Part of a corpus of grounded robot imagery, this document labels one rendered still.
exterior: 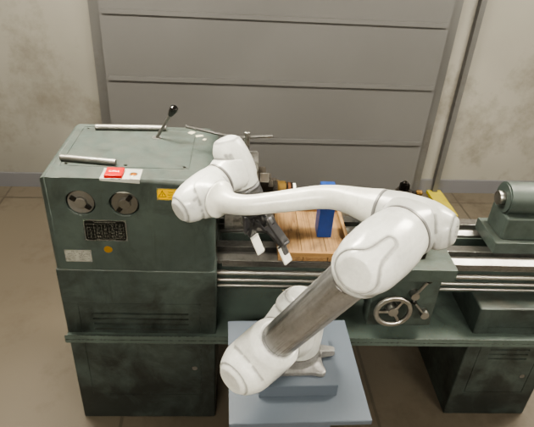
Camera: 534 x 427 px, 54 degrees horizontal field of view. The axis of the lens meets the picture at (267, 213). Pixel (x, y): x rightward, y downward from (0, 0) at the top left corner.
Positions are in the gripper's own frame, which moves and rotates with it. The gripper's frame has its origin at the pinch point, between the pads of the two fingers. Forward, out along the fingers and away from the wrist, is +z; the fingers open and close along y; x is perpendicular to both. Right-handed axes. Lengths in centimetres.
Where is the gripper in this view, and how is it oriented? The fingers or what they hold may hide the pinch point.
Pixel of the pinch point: (273, 254)
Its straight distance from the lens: 166.2
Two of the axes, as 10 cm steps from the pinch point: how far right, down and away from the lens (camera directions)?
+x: 7.1, -5.3, 4.6
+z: 3.3, 8.3, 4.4
